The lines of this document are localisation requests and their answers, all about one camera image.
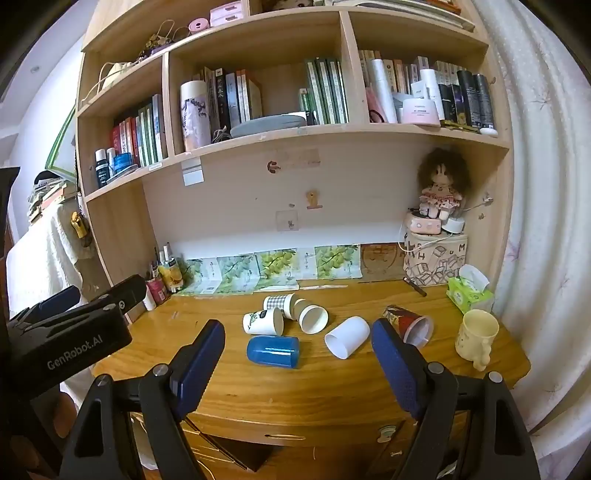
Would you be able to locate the leaf print paper cup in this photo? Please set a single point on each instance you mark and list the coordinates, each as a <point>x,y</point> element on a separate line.
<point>262,321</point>

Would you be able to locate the black cosmetic bottle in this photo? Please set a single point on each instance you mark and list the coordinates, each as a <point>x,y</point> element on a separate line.
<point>101,168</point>

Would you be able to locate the white floral cylinder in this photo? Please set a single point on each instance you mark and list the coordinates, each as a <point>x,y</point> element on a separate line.
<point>195,115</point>

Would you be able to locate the red tube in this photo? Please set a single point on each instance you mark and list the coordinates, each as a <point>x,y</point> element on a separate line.
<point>157,290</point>

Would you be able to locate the brown rim paper cup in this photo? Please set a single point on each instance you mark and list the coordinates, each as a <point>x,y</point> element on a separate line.
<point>298,308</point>
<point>314,319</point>

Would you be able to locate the tall black bottle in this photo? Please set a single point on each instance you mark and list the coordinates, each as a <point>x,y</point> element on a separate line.
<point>466,99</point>
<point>485,101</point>

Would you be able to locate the blue cosmetic jar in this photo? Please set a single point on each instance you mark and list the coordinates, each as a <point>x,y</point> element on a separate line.
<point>123,162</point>

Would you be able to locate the white plastic cup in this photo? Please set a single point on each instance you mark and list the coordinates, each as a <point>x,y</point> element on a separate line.
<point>347,337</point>

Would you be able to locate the yellow label bottle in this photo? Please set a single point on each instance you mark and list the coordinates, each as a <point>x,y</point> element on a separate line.
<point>171,277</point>

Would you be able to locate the dark pen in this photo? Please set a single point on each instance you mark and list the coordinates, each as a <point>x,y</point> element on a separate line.
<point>414,286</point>

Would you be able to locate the pink drawer box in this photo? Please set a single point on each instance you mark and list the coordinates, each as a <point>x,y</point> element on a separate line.
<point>226,14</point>

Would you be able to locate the blue plastic cup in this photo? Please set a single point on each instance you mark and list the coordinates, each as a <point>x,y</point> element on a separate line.
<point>272,351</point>

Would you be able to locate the row of pale books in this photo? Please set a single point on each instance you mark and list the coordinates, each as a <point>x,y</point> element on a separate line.
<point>401,71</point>

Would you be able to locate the curly hair rag doll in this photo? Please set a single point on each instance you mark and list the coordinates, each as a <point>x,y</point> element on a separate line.
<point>441,182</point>

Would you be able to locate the white cloth cover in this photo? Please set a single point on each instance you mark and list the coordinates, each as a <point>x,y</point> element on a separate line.
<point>46,258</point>

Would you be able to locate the white tape roll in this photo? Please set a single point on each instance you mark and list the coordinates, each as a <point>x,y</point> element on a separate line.
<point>455,226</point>

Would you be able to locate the grape print card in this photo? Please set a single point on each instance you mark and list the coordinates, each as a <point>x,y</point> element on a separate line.
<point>338,261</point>
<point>276,267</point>
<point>201,277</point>
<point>235,274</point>

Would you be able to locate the row of red green books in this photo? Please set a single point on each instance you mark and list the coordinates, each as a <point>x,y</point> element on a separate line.
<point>141,134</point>

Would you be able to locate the brown wooden board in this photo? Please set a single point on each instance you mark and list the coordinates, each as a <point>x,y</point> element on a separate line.
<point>381,261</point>

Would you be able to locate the green framed picture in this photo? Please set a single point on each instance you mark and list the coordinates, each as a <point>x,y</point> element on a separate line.
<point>62,143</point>

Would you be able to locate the plaid paper cup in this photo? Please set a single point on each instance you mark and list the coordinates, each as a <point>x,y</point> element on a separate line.
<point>277,303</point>

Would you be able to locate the pink cream jar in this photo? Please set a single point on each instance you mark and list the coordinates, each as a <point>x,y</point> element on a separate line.
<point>421,113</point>

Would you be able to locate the row of dark books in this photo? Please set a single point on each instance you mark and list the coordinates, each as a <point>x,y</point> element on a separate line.
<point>233,99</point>

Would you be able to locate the canvas bag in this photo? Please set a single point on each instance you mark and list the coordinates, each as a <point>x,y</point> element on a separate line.
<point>113,76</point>

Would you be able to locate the white curtain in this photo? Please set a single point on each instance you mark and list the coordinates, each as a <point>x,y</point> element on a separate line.
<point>545,184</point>

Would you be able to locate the pink tape roll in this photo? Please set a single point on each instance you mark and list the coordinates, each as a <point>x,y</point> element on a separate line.
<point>198,25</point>

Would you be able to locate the red patterned cup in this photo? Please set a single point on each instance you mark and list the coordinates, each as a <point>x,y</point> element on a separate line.
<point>408,323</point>

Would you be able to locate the green tissue box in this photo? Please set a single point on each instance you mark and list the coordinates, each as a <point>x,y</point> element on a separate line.
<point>468,293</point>

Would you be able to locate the cream ceramic mug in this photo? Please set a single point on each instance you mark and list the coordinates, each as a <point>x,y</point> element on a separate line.
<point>478,339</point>

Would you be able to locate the tall white bottle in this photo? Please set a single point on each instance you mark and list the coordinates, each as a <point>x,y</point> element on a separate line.
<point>383,90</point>

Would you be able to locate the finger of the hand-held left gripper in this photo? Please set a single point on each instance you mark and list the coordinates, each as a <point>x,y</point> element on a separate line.
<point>55,300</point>
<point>122,290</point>

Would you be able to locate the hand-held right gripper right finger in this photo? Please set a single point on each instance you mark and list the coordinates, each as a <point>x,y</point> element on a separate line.
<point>397,369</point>

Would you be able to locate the stack of old books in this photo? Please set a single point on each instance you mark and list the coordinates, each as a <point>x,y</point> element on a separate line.
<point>51,198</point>

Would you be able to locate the wooden bookshelf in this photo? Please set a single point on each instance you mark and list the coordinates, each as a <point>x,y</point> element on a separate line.
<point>323,143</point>

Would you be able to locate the patterned storage box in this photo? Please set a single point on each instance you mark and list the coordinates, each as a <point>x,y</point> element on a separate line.
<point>436,263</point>

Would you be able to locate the grey oval case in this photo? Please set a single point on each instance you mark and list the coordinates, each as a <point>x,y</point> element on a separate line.
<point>268,125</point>

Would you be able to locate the wooden wall clip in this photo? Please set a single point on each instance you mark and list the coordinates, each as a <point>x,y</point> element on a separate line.
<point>314,199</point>

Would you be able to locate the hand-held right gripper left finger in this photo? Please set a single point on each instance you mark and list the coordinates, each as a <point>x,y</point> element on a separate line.
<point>203,364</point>

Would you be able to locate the pink small device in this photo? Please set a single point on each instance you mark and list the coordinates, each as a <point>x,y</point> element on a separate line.
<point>425,225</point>

